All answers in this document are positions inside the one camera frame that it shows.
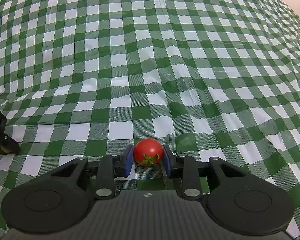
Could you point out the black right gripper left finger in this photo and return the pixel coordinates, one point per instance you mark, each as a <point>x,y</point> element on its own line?
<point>61,198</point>

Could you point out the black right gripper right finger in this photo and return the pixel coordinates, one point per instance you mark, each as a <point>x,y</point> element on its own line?
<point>237,200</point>

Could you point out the red cherry tomato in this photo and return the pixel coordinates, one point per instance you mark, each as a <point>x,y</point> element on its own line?
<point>148,152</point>

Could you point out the green checkered tablecloth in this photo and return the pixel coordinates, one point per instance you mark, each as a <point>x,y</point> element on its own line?
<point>204,77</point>

